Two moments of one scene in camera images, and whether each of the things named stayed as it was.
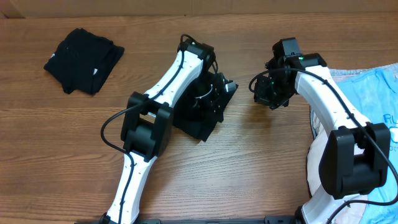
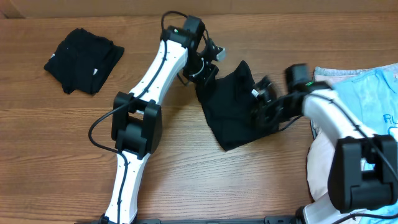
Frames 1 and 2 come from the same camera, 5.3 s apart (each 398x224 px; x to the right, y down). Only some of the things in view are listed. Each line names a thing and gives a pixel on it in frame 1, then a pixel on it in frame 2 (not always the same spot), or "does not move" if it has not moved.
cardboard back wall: x=15 y=9 does not move
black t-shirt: x=196 y=127 → x=226 y=103
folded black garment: x=83 y=61 does not move
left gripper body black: x=211 y=101 → x=204 y=72
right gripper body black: x=270 y=101 → x=265 y=104
